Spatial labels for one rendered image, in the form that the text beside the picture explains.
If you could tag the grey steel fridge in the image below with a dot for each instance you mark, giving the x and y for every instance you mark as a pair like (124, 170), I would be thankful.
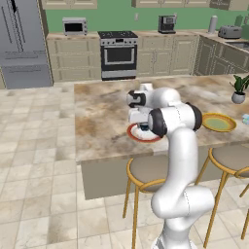
(22, 48)

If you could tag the beige cupboard run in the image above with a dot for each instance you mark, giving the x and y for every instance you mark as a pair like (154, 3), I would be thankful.
(188, 3)
(74, 58)
(68, 4)
(167, 55)

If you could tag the beige upper cupboard run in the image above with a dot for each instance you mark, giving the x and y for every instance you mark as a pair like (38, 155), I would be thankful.
(68, 4)
(188, 3)

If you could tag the green plant in white pot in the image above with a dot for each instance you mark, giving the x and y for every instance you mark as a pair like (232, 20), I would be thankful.
(239, 90)

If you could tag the wooden stool with grey seat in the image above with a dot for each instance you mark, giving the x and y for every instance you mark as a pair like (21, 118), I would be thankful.
(228, 159)
(146, 170)
(245, 223)

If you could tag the silver toaster oven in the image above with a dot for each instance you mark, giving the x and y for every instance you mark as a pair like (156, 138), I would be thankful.
(75, 26)

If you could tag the beige lower cupboard run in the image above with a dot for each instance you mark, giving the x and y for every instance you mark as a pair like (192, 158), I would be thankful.
(167, 55)
(74, 58)

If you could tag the grey-beige lower cupboard run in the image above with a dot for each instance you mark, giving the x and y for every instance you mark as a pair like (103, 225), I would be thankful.
(220, 58)

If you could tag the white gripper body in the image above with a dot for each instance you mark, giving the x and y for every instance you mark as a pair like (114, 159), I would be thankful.
(137, 116)

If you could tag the steel sink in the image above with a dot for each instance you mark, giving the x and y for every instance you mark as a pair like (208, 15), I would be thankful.
(240, 44)

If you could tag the black coffee machine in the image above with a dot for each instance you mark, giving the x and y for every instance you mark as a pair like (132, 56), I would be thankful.
(167, 24)

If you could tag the blue white yogurt container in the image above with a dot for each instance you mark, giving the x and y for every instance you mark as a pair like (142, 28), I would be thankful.
(246, 118)

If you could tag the silver toaster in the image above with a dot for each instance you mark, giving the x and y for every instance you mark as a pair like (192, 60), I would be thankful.
(230, 32)

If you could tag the black and silver stove oven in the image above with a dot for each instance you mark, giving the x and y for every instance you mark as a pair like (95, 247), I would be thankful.
(118, 55)

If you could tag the yellow rimmed green plate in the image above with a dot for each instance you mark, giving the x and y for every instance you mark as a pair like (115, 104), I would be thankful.
(218, 123)

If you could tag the white wall socket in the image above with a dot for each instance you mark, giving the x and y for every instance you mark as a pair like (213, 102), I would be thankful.
(136, 16)

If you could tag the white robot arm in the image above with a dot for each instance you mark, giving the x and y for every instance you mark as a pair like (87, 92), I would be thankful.
(180, 152)

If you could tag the red rimmed white plate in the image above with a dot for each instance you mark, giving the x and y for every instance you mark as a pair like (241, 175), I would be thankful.
(134, 135)

